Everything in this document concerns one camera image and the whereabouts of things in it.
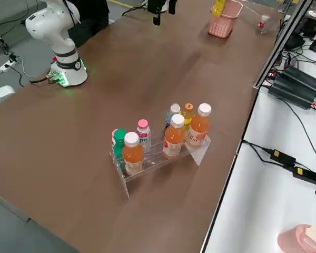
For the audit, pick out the yellow drink bottle orange cap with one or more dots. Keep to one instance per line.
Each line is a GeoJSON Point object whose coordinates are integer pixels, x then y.
{"type": "Point", "coordinates": [218, 6]}
{"type": "Point", "coordinates": [188, 113]}

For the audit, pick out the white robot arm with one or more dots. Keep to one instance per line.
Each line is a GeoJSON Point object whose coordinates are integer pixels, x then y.
{"type": "Point", "coordinates": [60, 34]}

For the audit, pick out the pink plastic basket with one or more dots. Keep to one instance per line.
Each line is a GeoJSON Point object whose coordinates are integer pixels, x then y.
{"type": "Point", "coordinates": [221, 26]}

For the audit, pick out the clear acrylic drinks tray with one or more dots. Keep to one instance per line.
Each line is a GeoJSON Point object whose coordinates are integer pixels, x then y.
{"type": "Point", "coordinates": [197, 155]}

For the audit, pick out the person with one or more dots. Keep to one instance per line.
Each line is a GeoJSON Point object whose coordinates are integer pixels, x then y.
{"type": "Point", "coordinates": [92, 21]}

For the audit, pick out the small red white bottle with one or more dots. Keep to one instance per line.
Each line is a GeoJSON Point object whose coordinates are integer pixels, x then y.
{"type": "Point", "coordinates": [263, 23]}

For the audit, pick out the blue label bottle white cap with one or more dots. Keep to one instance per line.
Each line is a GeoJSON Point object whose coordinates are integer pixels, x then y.
{"type": "Point", "coordinates": [173, 109]}

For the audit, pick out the white bottle pink cap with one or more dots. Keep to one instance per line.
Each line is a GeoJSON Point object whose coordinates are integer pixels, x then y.
{"type": "Point", "coordinates": [143, 131]}
{"type": "Point", "coordinates": [113, 138]}

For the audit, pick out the orange juice bottle white cap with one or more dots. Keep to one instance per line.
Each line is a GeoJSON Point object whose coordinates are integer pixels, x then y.
{"type": "Point", "coordinates": [198, 126]}
{"type": "Point", "coordinates": [133, 158]}
{"type": "Point", "coordinates": [173, 137]}

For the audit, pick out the green plastic bottle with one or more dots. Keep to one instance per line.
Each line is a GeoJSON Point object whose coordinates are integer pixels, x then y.
{"type": "Point", "coordinates": [119, 147]}

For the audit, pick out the black power brick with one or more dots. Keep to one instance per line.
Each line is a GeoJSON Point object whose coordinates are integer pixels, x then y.
{"type": "Point", "coordinates": [292, 95]}
{"type": "Point", "coordinates": [305, 77]}

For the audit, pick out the white power strip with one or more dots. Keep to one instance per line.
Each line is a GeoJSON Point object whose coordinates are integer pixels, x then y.
{"type": "Point", "coordinates": [8, 66]}

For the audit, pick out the white box yellow sticker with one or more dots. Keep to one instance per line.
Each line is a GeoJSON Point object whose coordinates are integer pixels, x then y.
{"type": "Point", "coordinates": [0, 95]}

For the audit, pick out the black adapter yellow label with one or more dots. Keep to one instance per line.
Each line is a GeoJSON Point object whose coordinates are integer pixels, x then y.
{"type": "Point", "coordinates": [306, 175]}
{"type": "Point", "coordinates": [283, 157]}

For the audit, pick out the pink round container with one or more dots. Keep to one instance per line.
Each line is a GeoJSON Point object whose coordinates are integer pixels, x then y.
{"type": "Point", "coordinates": [295, 239]}

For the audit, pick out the aluminium frame post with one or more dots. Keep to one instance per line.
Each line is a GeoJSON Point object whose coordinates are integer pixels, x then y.
{"type": "Point", "coordinates": [281, 47]}

